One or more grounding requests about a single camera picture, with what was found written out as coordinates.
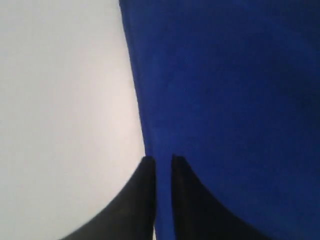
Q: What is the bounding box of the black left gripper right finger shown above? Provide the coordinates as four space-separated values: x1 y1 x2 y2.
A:
171 155 253 240

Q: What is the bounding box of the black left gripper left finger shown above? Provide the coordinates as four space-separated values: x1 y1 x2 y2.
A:
64 156 156 240

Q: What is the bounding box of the blue towel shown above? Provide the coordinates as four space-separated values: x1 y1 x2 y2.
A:
119 0 320 240

